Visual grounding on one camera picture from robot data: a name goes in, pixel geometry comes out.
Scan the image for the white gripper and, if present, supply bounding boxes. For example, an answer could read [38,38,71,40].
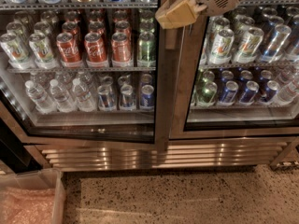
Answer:
[155,0,240,29]

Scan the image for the glass fridge door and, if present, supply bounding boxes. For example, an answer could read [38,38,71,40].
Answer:
[0,0,176,150]
[170,0,299,139]

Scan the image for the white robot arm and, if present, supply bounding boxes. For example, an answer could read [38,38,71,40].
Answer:
[155,0,244,29]

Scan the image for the right fridge left 7up can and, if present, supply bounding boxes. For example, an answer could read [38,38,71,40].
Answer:
[208,28,235,64]

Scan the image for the fridge 7up can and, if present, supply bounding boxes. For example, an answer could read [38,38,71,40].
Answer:
[208,28,235,64]
[233,27,263,63]

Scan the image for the right fridge green can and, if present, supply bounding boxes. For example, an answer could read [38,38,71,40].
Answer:
[197,81,218,106]

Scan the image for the right fridge left blue can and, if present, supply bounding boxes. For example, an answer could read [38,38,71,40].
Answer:
[218,80,238,105]

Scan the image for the fridge blue can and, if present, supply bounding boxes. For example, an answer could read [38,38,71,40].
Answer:
[238,81,259,105]
[258,80,280,105]
[218,80,238,105]

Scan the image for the right fridge water bottle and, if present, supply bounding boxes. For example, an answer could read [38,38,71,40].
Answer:
[275,77,299,105]

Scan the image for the steel fridge vent grille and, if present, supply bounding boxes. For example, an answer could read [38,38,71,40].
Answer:
[23,136,296,173]

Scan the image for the green soda can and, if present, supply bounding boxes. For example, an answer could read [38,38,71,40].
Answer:
[137,32,156,67]

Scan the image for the front right coca-cola can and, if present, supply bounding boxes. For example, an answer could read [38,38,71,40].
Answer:
[111,32,134,67]

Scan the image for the coca-cola can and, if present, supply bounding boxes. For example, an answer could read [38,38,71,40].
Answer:
[84,33,108,68]
[111,32,134,67]
[56,32,82,67]

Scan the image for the silver blue tall can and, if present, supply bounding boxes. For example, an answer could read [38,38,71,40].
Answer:
[258,24,292,63]

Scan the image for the front middle coca-cola can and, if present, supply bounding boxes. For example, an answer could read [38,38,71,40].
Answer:
[84,33,108,68]

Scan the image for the blue pepsi can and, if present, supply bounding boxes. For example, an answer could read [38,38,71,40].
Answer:
[140,85,154,109]

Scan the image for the middle red bull can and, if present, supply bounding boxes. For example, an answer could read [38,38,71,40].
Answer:
[120,84,136,110]

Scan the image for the red bull can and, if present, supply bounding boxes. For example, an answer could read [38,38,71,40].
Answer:
[97,85,116,111]
[120,84,136,110]

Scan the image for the front left coca-cola can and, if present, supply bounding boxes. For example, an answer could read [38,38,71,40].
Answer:
[56,32,82,67]

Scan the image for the left red bull can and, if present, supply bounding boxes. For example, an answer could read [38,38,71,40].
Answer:
[97,85,116,111]

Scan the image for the middle water bottle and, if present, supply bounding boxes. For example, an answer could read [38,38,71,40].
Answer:
[50,79,77,113]

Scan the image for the left water bottle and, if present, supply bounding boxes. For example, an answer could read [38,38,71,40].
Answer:
[25,80,57,114]

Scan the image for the front left 7up can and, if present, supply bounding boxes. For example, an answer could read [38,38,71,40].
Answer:
[0,34,31,69]

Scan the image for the clear plastic bin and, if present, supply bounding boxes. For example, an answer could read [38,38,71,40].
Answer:
[0,169,66,224]

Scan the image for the pink bubble wrap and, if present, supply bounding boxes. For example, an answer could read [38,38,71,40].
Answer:
[0,187,55,224]

